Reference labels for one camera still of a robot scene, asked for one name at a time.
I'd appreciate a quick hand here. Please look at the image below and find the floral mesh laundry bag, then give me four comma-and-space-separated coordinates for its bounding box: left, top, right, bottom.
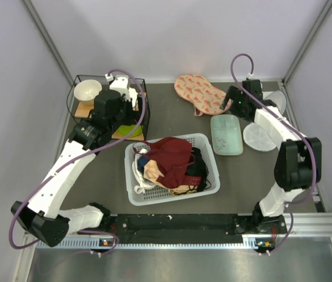
174, 74, 232, 117

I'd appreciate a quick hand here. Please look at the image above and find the black wire wooden shelf rack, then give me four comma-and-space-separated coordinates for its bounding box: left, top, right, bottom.
67, 75, 150, 141

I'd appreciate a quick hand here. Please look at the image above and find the maroon bra in basket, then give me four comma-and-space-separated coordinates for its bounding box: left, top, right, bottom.
134, 137, 201, 189

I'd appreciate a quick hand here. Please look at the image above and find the black bra in basket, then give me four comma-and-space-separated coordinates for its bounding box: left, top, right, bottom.
171, 147, 212, 196

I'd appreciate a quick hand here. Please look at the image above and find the cream ceramic bowl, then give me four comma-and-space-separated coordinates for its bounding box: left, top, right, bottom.
73, 79, 102, 106

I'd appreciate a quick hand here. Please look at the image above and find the white round mesh laundry bag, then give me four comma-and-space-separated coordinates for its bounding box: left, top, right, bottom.
243, 90, 287, 152

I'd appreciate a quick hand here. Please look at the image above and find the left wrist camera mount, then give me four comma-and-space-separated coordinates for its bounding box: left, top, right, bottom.
105, 73, 115, 83

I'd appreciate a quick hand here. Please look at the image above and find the light green rectangular plate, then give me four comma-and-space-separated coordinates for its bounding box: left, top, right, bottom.
210, 114, 243, 156

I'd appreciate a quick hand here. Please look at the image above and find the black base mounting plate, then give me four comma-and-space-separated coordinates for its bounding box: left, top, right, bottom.
99, 214, 287, 235

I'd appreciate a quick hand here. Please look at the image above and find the purple cable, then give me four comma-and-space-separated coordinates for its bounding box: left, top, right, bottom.
230, 53, 319, 256
8, 69, 150, 256

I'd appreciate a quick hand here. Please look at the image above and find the beige bra in basket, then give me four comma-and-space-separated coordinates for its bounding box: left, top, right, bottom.
143, 160, 165, 188

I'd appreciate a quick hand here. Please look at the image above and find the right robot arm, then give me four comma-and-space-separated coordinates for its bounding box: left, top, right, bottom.
221, 79, 322, 233

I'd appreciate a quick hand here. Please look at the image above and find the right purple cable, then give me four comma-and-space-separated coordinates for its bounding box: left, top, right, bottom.
230, 53, 319, 256

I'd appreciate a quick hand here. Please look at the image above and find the lime green plate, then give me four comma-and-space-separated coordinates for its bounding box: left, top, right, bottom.
116, 125, 142, 137

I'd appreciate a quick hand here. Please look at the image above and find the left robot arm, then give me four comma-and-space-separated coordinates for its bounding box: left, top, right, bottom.
9, 70, 146, 250

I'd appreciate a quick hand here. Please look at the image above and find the white bra in basket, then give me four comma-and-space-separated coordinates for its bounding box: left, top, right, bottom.
132, 153, 156, 194

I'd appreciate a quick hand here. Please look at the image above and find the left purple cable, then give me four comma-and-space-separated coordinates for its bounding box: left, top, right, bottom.
8, 69, 150, 256

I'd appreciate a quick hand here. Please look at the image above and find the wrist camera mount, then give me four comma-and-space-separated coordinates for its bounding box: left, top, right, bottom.
246, 73, 254, 80
105, 73, 115, 83

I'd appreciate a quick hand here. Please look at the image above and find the white slotted cable duct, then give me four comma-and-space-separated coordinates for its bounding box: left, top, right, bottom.
36, 234, 275, 250

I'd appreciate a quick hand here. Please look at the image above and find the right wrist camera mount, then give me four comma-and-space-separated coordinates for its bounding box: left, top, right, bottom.
246, 73, 254, 80

